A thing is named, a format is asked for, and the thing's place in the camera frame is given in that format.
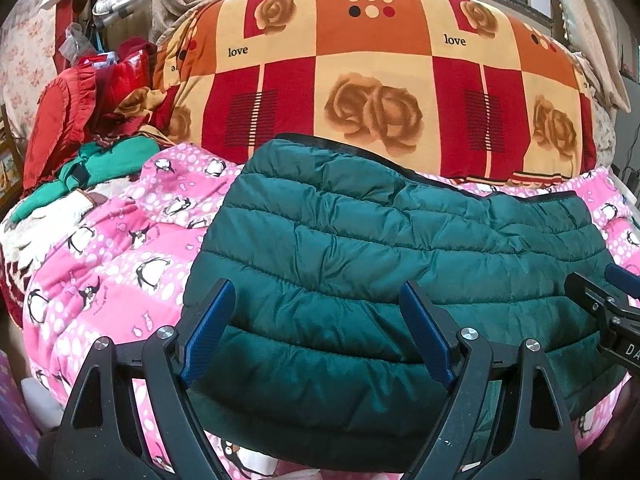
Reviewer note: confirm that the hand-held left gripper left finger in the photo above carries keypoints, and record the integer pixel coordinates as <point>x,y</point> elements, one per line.
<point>207,335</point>

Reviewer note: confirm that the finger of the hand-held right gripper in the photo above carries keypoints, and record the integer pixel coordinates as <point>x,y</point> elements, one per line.
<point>625,280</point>
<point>592,295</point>

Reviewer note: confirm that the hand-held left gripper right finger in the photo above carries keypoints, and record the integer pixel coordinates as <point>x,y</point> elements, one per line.
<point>427,335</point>

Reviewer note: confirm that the green puffer jacket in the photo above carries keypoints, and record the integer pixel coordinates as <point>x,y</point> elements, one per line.
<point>375,240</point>

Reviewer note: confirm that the pink penguin blanket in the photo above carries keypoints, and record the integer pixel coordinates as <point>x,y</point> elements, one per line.
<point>120,260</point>

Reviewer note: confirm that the floral bed sheet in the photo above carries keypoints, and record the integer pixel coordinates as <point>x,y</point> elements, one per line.
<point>607,135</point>

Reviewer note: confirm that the green cloth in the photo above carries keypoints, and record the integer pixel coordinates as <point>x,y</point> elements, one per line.
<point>115,162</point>

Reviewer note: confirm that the gold rose patterned cloth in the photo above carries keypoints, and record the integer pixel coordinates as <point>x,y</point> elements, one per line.
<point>140,107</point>

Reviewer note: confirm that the beige cloth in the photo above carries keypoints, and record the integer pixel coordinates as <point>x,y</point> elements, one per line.
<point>595,35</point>

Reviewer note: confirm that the red ruffled cloth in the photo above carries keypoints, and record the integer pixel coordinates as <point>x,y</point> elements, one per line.
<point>55,120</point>

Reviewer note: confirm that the shiny red cloth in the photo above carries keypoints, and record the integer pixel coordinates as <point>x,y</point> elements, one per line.
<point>127,75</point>

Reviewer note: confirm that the red orange rose blanket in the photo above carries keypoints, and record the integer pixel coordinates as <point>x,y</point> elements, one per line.
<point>380,60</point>

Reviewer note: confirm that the floral curtain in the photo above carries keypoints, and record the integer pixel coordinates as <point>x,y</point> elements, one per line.
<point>25,60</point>

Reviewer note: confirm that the large clear plastic bag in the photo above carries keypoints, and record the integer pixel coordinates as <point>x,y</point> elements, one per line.
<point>122,0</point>

